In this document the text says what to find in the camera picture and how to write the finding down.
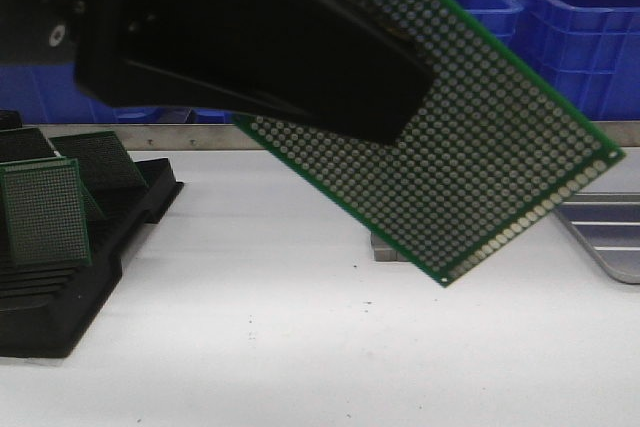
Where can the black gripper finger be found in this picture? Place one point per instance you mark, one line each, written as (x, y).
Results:
(321, 63)

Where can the green perfboard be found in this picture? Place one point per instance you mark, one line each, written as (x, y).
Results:
(104, 163)
(44, 212)
(24, 144)
(447, 211)

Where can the black slotted board rack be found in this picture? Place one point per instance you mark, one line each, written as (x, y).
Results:
(46, 308)

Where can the silver metal tray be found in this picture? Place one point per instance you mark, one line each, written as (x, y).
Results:
(606, 224)

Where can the blue crate left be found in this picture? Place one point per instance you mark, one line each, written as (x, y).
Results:
(47, 94)

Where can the green perfboard front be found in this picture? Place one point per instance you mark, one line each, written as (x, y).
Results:
(44, 212)

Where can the grey split clamp block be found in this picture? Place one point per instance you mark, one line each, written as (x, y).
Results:
(383, 252)

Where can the blue crate right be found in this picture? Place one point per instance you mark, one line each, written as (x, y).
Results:
(588, 50)

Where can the steel table edge rail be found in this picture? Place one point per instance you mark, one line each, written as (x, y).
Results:
(210, 137)

